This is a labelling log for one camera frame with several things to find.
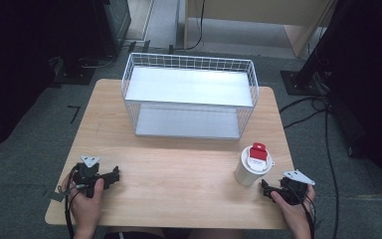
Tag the grey tape piece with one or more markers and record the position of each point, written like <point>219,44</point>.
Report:
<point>57,195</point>

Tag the person's right hand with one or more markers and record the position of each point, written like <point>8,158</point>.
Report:
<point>296,215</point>

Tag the white cup with red lid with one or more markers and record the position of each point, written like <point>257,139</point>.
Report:
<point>246,173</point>

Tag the black stand with base plate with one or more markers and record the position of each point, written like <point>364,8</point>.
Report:
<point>306,76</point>

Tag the black cabinet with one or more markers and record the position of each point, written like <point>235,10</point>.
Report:
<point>116,23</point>

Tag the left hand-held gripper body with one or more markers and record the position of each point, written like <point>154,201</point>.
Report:
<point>87,176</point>

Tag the dark curtain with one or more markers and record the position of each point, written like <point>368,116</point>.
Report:
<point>10,66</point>
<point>374,83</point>

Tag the black stand base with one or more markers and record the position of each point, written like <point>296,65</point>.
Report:
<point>74,74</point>

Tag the person's left hand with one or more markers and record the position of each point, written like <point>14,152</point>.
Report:
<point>86,209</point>

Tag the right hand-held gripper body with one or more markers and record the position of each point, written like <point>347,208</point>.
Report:
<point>293,191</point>

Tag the light wooden desk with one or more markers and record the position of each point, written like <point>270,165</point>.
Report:
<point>265,13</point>

